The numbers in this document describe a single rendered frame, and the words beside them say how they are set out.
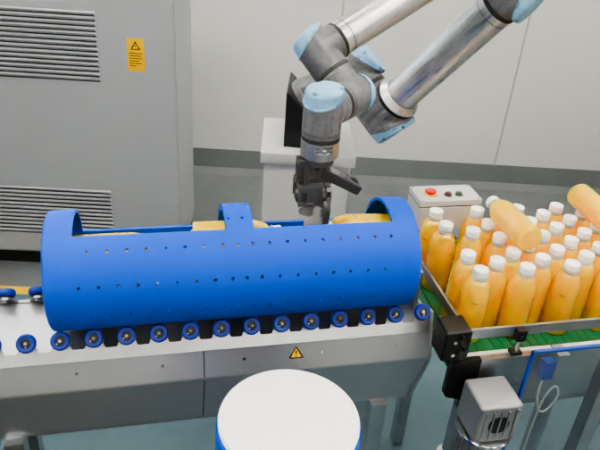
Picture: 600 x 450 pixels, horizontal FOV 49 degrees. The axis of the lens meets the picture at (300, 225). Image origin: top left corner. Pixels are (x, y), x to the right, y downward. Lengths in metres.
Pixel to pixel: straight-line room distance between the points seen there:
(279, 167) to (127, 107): 1.09
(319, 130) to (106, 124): 1.84
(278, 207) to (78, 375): 0.97
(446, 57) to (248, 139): 2.66
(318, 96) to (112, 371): 0.81
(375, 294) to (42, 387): 0.82
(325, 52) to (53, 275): 0.79
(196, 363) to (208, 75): 2.92
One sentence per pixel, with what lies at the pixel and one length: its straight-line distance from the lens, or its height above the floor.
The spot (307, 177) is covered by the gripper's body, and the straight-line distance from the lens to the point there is 1.55.
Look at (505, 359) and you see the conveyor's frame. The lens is 1.81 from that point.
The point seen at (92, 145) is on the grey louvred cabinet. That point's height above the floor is 0.71.
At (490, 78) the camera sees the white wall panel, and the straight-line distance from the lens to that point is 4.51.
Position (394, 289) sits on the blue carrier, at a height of 1.07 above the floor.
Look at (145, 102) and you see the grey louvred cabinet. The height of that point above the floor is 0.93.
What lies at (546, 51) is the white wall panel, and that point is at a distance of 4.57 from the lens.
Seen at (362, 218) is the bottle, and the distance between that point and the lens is 1.66.
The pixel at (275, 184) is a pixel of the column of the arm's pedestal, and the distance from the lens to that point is 2.27.
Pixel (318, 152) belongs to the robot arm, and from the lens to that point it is 1.50.
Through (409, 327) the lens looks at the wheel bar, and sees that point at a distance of 1.77.
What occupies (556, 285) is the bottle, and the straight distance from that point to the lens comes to 1.85.
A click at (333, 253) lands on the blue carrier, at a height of 1.17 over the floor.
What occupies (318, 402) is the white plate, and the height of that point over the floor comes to 1.04.
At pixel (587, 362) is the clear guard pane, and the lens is 1.89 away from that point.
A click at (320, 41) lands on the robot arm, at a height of 1.60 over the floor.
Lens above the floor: 2.01
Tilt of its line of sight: 30 degrees down
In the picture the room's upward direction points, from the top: 4 degrees clockwise
